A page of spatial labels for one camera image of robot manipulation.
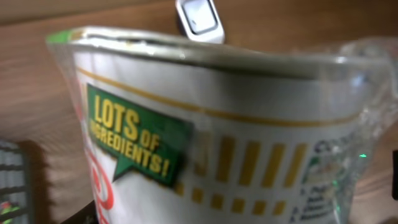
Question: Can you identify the instant noodle cup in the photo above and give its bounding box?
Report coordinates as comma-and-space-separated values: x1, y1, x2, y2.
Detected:
46, 26, 397, 223

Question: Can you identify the white barcode scanner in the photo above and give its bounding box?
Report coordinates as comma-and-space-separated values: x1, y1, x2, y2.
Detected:
175, 0, 225, 44

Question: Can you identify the grey plastic shopping basket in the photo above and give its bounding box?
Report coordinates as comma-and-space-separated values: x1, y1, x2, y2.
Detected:
1, 140, 34, 224

